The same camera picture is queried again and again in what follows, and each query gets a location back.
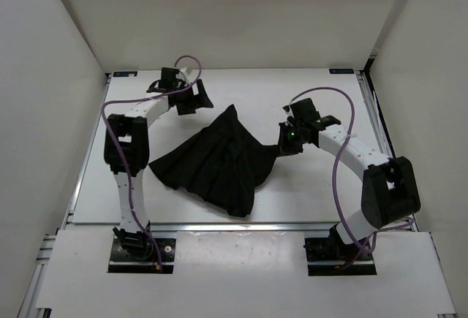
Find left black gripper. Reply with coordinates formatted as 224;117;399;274
173;79;214;116

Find black pleated skirt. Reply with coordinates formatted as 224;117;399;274
149;105;280;218

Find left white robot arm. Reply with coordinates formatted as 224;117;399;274
101;79;214;268

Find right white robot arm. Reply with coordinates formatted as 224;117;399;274
279;116;421;260

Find right blue table label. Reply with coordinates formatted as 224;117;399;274
329;68;355;75

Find blue table label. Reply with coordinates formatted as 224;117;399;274
329;68;355;75
113;71;137;77

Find left blue table label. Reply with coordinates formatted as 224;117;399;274
113;71;137;77

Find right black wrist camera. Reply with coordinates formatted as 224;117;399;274
282;98;341;131

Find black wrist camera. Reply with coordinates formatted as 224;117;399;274
146;67;189;94
282;98;341;131

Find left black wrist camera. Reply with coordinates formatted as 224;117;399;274
146;67;189;94

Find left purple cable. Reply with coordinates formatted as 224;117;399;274
101;55;203;264

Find purple cable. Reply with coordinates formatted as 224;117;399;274
290;87;410;257
101;55;203;264

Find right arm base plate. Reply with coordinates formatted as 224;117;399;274
303;226;377;277

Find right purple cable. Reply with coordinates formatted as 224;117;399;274
290;87;410;257

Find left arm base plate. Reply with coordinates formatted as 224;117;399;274
107;227;176;274

